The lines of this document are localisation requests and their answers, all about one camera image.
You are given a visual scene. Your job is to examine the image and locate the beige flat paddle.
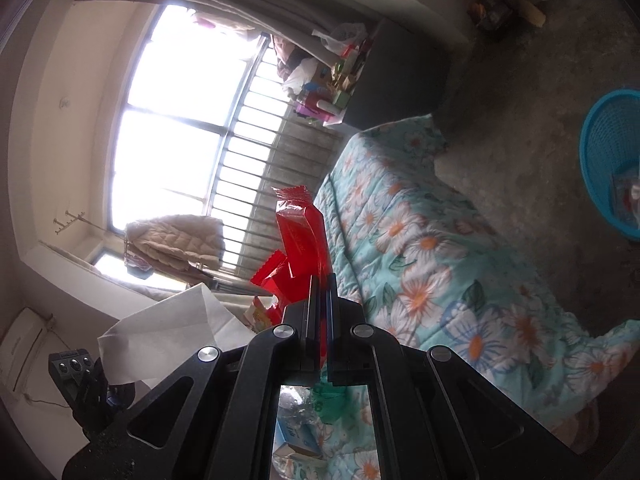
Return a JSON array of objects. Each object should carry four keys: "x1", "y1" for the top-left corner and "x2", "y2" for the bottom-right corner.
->
[{"x1": 519, "y1": 0, "x2": 547, "y2": 27}]

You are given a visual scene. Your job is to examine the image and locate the red plastic wrapper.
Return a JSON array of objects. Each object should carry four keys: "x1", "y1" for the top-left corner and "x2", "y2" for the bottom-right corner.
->
[{"x1": 249, "y1": 186, "x2": 334, "y2": 322}]

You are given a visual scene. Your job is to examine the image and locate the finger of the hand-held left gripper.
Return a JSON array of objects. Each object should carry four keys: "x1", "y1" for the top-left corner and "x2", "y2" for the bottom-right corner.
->
[{"x1": 102, "y1": 382, "x2": 137, "y2": 411}]

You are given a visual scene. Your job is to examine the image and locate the white plastic bag red print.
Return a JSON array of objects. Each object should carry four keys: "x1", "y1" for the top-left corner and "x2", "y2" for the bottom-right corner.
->
[{"x1": 312, "y1": 22, "x2": 369, "y2": 54}]

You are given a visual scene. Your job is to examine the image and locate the beige quilted jacket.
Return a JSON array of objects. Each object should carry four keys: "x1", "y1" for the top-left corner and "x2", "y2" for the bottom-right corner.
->
[{"x1": 123, "y1": 214, "x2": 227, "y2": 274}]

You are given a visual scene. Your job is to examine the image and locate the white paper sheet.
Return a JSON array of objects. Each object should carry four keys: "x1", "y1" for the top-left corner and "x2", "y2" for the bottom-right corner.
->
[{"x1": 97, "y1": 282, "x2": 252, "y2": 392}]

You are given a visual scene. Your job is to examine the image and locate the white blue carton box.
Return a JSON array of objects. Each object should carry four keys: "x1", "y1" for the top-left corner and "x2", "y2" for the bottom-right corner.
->
[{"x1": 272, "y1": 420, "x2": 327, "y2": 467}]

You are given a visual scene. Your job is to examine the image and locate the blue plastic wastebasket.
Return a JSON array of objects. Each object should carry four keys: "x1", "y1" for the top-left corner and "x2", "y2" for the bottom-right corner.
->
[{"x1": 579, "y1": 89, "x2": 640, "y2": 242}]

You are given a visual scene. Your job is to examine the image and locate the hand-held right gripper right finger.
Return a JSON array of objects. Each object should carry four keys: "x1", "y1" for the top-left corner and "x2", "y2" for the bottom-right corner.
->
[{"x1": 324, "y1": 272, "x2": 576, "y2": 480}]

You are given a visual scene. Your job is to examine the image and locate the metal window railing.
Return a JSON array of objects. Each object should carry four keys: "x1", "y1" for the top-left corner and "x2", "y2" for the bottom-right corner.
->
[{"x1": 200, "y1": 35, "x2": 347, "y2": 287}]

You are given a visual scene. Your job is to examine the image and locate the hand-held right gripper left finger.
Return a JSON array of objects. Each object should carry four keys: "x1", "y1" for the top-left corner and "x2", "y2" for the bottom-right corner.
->
[{"x1": 62, "y1": 275, "x2": 322, "y2": 480}]

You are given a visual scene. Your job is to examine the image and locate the dark small box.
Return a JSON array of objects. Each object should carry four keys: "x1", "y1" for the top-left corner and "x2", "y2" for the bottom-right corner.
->
[{"x1": 474, "y1": 0, "x2": 517, "y2": 42}]

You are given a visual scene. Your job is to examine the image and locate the grey curtain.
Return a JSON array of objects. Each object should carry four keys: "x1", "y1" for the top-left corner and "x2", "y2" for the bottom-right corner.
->
[{"x1": 75, "y1": 0, "x2": 386, "y2": 58}]

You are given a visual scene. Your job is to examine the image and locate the clear plastic wrapper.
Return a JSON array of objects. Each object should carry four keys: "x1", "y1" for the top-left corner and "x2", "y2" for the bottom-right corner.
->
[{"x1": 612, "y1": 172, "x2": 640, "y2": 227}]

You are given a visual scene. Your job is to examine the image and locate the green plastic bag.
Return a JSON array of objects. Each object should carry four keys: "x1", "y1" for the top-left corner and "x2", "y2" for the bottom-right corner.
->
[{"x1": 312, "y1": 382, "x2": 352, "y2": 424}]

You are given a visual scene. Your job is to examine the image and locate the metal wall hooks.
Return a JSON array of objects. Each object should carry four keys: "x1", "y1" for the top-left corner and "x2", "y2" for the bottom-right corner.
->
[{"x1": 52, "y1": 209, "x2": 94, "y2": 237}]

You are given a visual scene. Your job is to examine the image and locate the pile of small boxes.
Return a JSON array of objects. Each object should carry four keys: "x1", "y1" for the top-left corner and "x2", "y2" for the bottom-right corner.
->
[{"x1": 282, "y1": 35, "x2": 375, "y2": 127}]

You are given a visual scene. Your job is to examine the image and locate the clear plastic bottle blue label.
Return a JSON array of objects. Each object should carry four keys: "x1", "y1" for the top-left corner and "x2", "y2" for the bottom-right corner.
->
[{"x1": 277, "y1": 385, "x2": 321, "y2": 427}]

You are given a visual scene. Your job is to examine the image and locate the dark nightstand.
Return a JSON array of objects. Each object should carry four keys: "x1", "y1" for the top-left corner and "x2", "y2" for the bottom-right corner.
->
[{"x1": 345, "y1": 19, "x2": 454, "y2": 132}]

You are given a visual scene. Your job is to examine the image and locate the floral teal blanket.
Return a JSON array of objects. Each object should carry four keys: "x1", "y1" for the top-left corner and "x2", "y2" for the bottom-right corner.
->
[{"x1": 270, "y1": 114, "x2": 640, "y2": 480}]

